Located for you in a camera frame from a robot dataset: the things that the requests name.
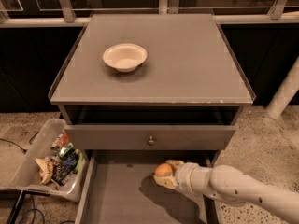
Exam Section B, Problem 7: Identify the green snack packet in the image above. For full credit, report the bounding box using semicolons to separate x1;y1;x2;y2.
58;142;74;158

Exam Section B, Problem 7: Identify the white bowl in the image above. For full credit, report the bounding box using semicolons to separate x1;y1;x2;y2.
103;43;148;73

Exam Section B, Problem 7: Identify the grey top drawer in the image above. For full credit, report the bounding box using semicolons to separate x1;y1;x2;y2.
65;124;235;150

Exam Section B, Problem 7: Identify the orange fruit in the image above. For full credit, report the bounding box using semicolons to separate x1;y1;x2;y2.
155;163;174;177

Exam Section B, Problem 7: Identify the crumpled tan paper bag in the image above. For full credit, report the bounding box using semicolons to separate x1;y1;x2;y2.
36;158;53;185

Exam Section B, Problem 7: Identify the black floor cable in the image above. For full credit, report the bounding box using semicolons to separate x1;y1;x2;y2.
0;130;40;155

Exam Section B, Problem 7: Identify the dark snack packet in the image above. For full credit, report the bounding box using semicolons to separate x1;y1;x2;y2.
51;154;78;186

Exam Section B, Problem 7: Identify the clear plastic bin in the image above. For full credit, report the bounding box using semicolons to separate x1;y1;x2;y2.
8;119;88;202

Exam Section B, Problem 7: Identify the black bar on floor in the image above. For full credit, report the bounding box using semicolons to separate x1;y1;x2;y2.
6;190;26;224

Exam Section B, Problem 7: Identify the blue floor cable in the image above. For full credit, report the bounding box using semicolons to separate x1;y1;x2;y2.
17;195;46;224

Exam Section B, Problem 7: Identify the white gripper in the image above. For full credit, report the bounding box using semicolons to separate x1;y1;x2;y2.
154;160;214;198

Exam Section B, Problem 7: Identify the metal window frame rail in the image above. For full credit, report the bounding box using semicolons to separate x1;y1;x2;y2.
0;0;299;27

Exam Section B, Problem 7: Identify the grey drawer cabinet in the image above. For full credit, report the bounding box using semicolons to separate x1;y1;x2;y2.
48;13;257;166

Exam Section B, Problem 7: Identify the grey open middle drawer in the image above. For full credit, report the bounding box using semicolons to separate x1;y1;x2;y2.
75;150;221;224

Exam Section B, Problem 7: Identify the round metal drawer knob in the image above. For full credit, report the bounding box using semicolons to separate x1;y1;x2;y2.
148;136;155;146

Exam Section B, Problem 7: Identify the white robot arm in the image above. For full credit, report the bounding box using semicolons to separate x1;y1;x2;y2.
154;64;299;224

